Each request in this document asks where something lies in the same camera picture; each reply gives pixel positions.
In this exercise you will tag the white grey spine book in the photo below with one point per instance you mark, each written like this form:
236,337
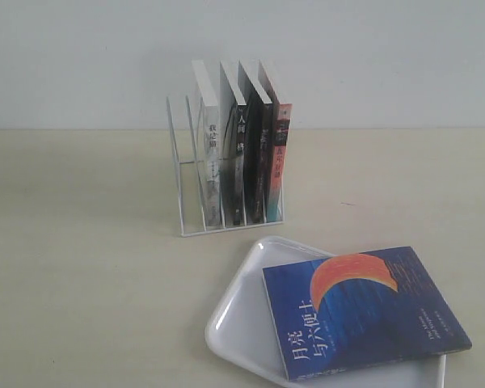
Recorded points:
206,125

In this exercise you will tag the blue moon cover book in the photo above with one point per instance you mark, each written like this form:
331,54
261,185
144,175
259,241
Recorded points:
359,310

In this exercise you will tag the white wire book rack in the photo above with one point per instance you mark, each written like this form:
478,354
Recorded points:
189,168

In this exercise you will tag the white plastic tray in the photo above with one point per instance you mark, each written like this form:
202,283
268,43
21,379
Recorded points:
241,329

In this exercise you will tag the red teal spine book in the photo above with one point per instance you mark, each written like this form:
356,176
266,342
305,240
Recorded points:
281,117

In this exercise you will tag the black white spine book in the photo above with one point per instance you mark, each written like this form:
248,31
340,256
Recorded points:
233,125

